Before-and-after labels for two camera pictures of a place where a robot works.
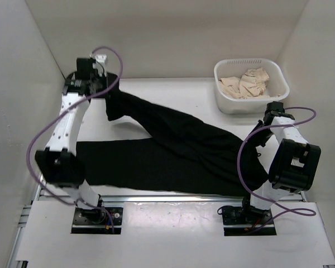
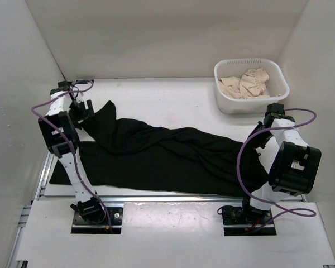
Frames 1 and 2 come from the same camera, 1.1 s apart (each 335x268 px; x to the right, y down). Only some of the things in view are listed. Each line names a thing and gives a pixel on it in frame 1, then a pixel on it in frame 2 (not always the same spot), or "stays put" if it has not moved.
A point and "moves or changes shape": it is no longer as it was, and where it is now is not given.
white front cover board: (174, 234) stays put
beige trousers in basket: (252, 85) stays put
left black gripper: (103, 79) -> (86, 113)
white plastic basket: (247, 85) stays put
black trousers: (182, 154) moves or changes shape
